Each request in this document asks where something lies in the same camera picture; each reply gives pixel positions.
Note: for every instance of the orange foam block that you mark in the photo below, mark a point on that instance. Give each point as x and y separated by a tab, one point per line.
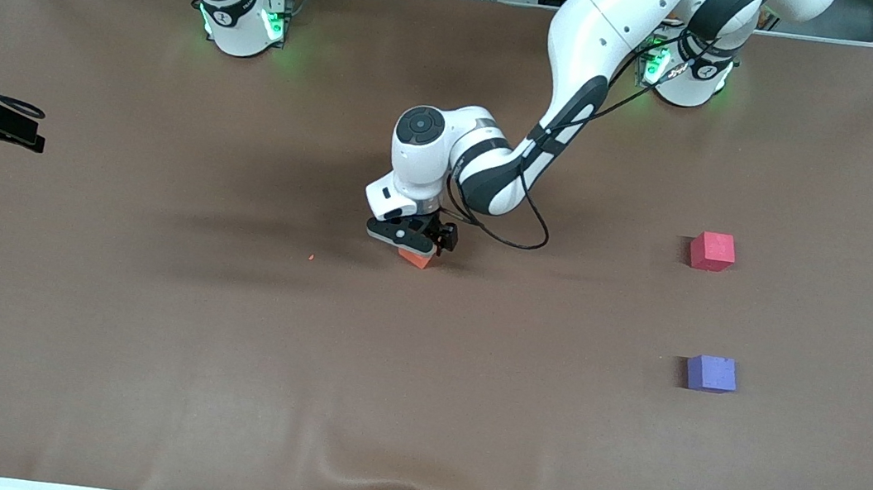
415	260

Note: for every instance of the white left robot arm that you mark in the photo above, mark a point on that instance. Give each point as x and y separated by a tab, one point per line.
595	40

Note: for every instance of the brown table mat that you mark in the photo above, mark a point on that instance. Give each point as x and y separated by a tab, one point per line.
417	401

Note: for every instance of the red foam block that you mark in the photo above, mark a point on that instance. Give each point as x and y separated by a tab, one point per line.
712	251

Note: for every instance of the purple foam block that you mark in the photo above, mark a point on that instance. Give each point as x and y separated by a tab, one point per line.
711	374

